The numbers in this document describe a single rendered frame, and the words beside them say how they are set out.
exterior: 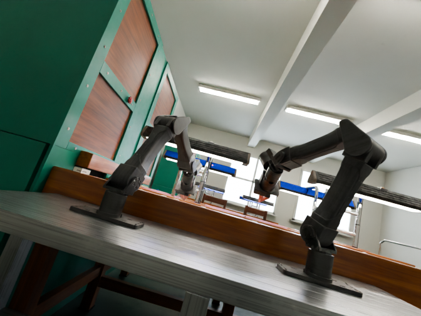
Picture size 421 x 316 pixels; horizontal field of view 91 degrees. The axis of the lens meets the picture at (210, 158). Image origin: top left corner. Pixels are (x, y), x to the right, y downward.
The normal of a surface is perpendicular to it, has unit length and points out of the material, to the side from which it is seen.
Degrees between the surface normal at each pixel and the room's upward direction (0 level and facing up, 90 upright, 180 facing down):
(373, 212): 90
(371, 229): 90
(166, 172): 90
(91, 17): 90
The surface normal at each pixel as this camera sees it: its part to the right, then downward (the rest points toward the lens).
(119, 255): -0.02, -0.22
